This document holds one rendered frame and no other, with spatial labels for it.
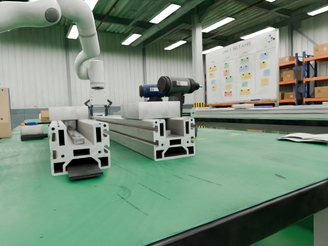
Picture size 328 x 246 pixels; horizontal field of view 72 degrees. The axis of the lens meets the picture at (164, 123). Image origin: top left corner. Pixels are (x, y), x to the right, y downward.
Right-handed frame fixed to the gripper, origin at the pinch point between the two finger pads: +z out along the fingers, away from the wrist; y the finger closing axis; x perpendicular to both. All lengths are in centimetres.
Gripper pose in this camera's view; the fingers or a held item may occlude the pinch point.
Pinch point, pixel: (99, 113)
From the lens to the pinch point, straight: 142.3
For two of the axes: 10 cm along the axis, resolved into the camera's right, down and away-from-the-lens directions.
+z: 0.4, 10.0, 0.6
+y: -9.0, 0.6, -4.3
